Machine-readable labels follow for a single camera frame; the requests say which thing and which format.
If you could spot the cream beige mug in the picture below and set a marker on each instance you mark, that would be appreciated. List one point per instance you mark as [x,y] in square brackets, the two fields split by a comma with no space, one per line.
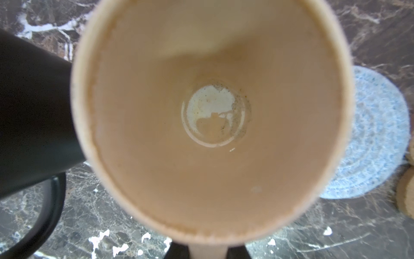
[214,123]

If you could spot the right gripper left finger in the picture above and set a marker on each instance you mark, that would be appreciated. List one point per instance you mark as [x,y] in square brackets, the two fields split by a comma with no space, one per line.
[177,251]

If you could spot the black mug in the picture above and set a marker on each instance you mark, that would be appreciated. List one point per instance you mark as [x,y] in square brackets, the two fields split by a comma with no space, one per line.
[38,140]

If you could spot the cork flower-shaped coaster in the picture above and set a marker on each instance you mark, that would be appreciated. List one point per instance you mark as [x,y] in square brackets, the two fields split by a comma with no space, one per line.
[405,187]

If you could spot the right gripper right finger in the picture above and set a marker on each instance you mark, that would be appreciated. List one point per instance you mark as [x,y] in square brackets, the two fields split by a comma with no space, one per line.
[239,252]

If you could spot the grey woven round coaster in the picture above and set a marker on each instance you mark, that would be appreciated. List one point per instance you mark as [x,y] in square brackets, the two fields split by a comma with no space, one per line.
[379,139]

